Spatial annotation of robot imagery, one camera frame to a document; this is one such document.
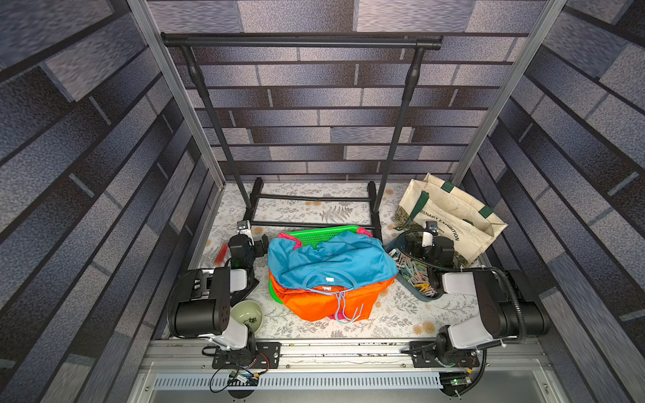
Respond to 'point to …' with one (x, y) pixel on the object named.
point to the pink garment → (298, 245)
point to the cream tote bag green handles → (468, 222)
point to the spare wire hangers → (340, 315)
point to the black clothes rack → (254, 185)
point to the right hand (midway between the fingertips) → (420, 234)
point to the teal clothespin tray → (413, 274)
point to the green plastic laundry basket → (312, 238)
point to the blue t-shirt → (332, 260)
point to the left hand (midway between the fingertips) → (254, 234)
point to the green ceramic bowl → (249, 313)
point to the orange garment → (318, 303)
